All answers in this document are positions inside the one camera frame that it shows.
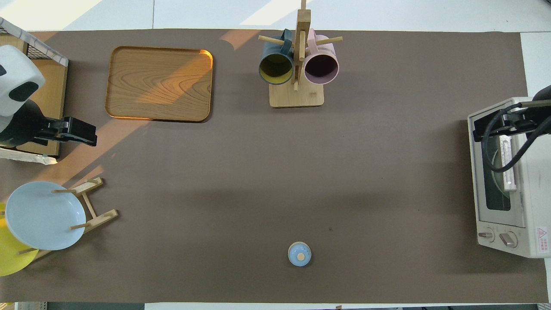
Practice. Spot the light blue plate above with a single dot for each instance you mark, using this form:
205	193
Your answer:
43	215

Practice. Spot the mint green plate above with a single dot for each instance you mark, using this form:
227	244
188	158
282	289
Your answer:
495	170

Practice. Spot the wooden serving tray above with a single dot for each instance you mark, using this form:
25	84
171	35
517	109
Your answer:
159	84

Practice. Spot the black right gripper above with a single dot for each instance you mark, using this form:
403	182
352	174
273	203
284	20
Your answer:
523	115

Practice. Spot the white toaster oven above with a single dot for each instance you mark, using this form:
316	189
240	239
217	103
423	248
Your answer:
533	193

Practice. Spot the yellow plate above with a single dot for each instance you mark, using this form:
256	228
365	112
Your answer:
10	258

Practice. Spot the wooden plate rack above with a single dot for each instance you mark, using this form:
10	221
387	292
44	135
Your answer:
98	217

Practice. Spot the wooden mug rack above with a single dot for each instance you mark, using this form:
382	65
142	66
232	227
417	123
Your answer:
297	97

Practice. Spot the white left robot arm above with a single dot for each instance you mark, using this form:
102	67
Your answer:
17	73

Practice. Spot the dark blue mug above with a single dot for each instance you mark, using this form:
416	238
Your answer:
275	69

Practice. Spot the small blue call bell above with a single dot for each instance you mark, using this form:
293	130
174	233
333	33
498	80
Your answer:
299	254

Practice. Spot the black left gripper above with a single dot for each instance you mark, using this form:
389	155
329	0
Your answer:
51	129

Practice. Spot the brown table mat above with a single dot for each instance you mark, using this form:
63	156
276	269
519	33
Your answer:
275	181

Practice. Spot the pink mug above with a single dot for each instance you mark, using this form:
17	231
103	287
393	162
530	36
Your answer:
321	68

